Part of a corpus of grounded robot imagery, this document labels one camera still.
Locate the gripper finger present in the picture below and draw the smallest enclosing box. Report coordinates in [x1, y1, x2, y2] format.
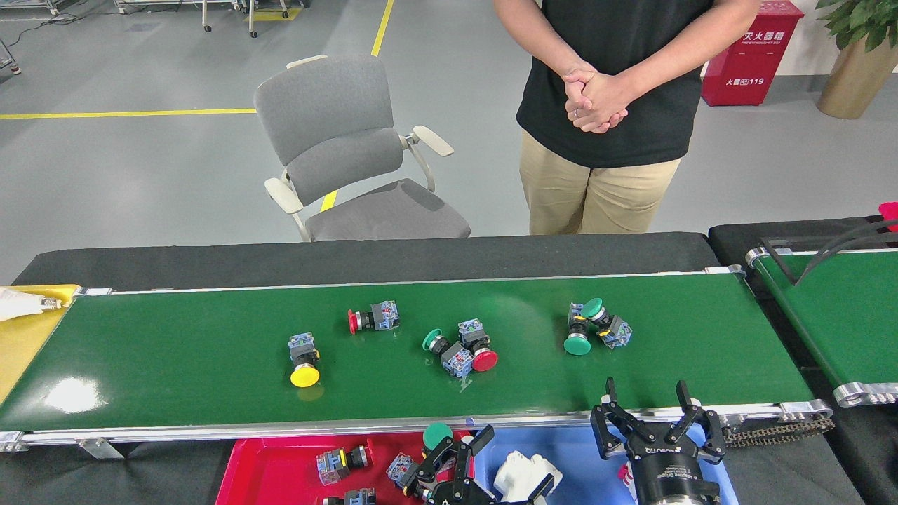
[400, 424, 495, 505]

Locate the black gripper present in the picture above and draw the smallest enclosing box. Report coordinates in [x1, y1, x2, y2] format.
[526, 379, 727, 505]

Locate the green mushroom push button switch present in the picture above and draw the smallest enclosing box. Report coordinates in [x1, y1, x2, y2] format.
[581, 297, 633, 350]
[563, 303, 592, 356]
[386, 452, 422, 488]
[422, 328, 474, 379]
[422, 422, 454, 453]

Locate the yellow mushroom push button switch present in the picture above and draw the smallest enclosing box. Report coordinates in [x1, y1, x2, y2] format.
[288, 332, 321, 389]

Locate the blue plastic tray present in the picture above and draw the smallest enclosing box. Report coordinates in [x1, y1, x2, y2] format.
[474, 421, 739, 505]

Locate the red plastic tray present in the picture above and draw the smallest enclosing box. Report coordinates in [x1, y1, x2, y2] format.
[214, 431, 478, 505]

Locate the short green conveyor belt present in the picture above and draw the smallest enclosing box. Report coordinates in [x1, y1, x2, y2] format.
[745, 245, 898, 409]

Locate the long green conveyor belt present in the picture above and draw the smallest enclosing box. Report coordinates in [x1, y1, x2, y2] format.
[0, 265, 836, 453]

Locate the person's left hand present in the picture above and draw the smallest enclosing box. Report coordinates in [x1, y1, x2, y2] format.
[577, 72, 630, 134]

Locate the person's right hand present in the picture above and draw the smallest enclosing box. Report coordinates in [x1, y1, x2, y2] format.
[561, 65, 597, 127]

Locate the person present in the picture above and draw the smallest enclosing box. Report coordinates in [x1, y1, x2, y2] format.
[493, 0, 764, 236]

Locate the grey office chair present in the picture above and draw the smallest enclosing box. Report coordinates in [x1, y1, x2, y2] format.
[254, 55, 472, 243]

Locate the red fire extinguisher box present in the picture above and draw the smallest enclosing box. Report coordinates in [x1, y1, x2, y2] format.
[702, 0, 805, 107]

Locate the green plant in brass pot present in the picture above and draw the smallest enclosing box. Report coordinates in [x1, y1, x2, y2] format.
[816, 0, 898, 120]

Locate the yellow plastic bin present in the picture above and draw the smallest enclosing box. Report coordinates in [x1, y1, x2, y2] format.
[0, 284, 81, 404]

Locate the white wheeled stand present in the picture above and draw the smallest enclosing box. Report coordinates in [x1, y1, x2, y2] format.
[202, 0, 290, 38]

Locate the metal equipment cart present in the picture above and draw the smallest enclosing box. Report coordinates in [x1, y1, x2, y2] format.
[112, 0, 204, 15]

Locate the black drive chain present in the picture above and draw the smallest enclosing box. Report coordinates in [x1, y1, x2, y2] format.
[723, 415, 836, 448]

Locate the black guide frame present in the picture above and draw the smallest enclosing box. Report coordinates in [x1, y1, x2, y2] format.
[759, 219, 898, 287]

